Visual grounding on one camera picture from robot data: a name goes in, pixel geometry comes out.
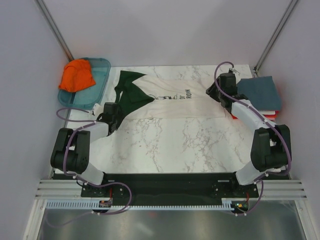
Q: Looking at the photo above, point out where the white and green t shirt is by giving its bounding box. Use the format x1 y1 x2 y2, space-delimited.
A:
114 70 226 127

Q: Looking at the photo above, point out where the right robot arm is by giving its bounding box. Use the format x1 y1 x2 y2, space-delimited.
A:
206 71 292 197

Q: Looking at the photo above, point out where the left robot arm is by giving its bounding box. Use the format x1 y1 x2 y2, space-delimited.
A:
50 102 123 197

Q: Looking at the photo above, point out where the teal plastic bin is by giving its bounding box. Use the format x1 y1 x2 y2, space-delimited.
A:
57 57 111 110

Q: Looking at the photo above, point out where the folded grey-blue t shirt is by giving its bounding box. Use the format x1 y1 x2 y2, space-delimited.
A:
236 76 282 111

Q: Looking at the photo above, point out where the folded white t shirt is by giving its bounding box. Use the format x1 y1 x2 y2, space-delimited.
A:
259 110 278 118

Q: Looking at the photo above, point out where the orange crumpled t shirt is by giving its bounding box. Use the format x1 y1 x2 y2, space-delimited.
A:
58 58 96 93

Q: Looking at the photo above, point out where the folded red t shirt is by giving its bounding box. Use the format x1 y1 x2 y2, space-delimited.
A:
231 108 278 120

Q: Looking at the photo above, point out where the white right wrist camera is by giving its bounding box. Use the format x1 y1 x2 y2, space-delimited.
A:
228 67 241 75

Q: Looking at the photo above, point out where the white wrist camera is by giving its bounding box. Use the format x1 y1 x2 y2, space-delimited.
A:
228 67 241 75
92 103 103 116

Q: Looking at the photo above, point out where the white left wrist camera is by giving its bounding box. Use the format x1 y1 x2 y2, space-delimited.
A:
92 103 103 116

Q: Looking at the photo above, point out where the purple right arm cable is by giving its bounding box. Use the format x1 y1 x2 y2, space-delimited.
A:
213 60 293 181

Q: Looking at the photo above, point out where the right aluminium frame post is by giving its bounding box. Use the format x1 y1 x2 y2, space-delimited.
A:
251 0 300 76

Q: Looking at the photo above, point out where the aluminium frame post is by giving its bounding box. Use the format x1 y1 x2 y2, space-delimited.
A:
251 0 300 76
35 0 74 62

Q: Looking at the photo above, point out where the white slotted cable duct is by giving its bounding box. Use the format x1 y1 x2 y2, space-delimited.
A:
46 197 261 210

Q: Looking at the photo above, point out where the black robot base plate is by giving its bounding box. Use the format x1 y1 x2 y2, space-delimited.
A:
81 173 259 206

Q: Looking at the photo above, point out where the left aluminium frame post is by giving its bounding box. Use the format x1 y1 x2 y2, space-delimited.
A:
35 0 74 62

